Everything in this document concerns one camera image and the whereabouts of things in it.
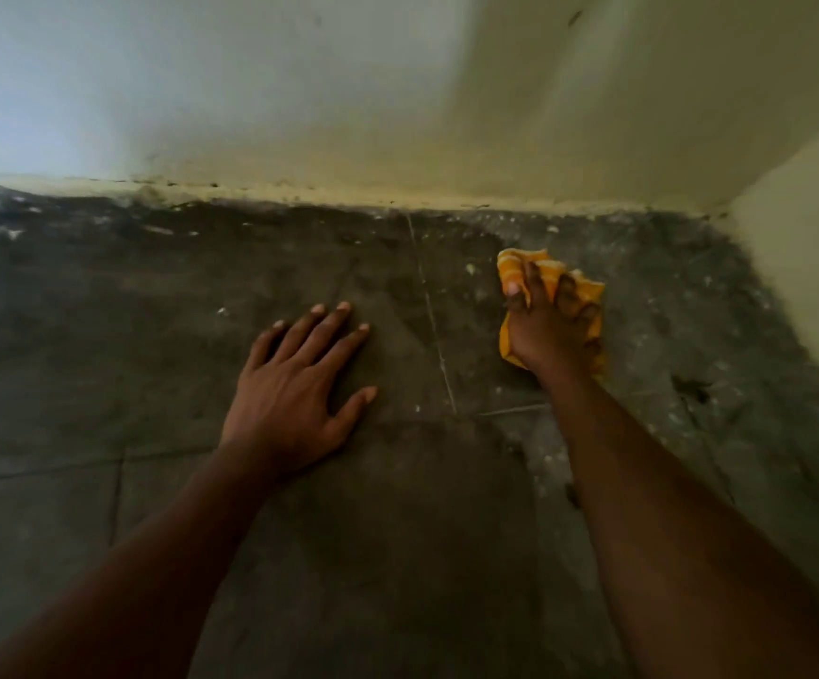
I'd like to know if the person's left hand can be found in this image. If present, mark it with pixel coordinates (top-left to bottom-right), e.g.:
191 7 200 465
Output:
219 301 378 481

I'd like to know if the yellow striped cleaning cloth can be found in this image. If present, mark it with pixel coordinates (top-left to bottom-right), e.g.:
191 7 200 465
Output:
497 248 607 375

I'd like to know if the person's right hand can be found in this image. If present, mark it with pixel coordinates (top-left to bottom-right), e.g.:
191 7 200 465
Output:
503 262 603 384

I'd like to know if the person's left forearm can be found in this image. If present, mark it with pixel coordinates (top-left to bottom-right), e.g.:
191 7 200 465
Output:
0 441 279 679

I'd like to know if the person's right forearm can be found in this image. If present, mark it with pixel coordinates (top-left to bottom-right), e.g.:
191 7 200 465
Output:
544 371 819 679

